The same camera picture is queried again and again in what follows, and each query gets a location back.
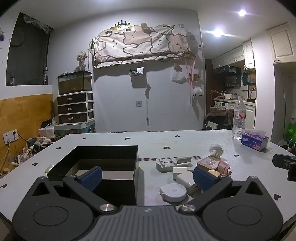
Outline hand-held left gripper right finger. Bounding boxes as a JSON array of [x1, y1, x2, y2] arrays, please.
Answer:
[[179, 167, 265, 213]]

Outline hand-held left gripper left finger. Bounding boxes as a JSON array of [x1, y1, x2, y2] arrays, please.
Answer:
[[32, 166, 118, 215]]

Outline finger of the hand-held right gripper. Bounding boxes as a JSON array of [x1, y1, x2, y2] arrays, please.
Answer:
[[272, 153, 292, 169], [287, 157, 296, 181]]

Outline white power adapter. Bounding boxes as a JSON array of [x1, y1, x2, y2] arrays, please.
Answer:
[[176, 174, 202, 195]]

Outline round white tape measure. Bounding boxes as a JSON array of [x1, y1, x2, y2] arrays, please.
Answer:
[[159, 183, 187, 202]]

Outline black box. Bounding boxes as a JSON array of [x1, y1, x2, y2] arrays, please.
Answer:
[[47, 146, 139, 206]]

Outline green bag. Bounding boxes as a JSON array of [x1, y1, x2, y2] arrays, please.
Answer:
[[285, 118, 296, 152]]

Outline white round suction hook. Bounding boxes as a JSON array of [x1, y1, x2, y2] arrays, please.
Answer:
[[209, 144, 225, 161]]

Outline blue tissue box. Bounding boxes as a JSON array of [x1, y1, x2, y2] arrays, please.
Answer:
[[241, 130, 269, 151]]

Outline grey plastic tool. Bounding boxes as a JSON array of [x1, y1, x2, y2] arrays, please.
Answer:
[[155, 156, 194, 172]]

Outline clear water bottle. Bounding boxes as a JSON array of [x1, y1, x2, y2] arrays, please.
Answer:
[[232, 95, 246, 140]]

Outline white appliance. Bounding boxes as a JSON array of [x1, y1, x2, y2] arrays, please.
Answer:
[[39, 116, 59, 139]]

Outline chair with brown cloth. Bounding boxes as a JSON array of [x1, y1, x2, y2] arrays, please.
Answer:
[[203, 106, 234, 130]]

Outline pile of plush toys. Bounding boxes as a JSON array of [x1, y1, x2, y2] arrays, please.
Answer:
[[10, 137, 54, 168]]

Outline white drawer unit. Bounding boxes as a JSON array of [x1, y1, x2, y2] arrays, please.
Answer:
[[57, 91, 95, 124]]

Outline white washing machine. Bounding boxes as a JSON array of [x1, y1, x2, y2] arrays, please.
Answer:
[[214, 101, 232, 110]]

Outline glass fish tank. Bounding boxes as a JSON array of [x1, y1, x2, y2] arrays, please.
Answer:
[[58, 71, 92, 95]]

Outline white plastic bag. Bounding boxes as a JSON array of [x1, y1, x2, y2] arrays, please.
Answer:
[[171, 69, 188, 84]]

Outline pink hanging sticks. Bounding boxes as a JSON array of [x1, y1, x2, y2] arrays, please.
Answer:
[[184, 58, 197, 87]]

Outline dried flower bunch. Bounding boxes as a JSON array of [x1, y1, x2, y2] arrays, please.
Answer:
[[76, 51, 88, 71]]

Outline dark window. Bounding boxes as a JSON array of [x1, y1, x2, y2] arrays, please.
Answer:
[[6, 13, 54, 87]]

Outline printed blanket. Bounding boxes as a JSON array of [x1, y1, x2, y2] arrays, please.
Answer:
[[92, 23, 193, 69]]

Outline black plug cable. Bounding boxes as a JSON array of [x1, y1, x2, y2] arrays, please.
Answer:
[[13, 131, 38, 146]]

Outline white wall outlet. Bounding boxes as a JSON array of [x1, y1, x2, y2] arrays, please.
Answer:
[[3, 129, 19, 145]]

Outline hanging grey cable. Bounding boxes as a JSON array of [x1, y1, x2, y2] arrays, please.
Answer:
[[145, 83, 151, 127]]

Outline white wall cabinet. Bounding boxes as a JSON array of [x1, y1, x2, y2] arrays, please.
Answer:
[[266, 23, 296, 64]]

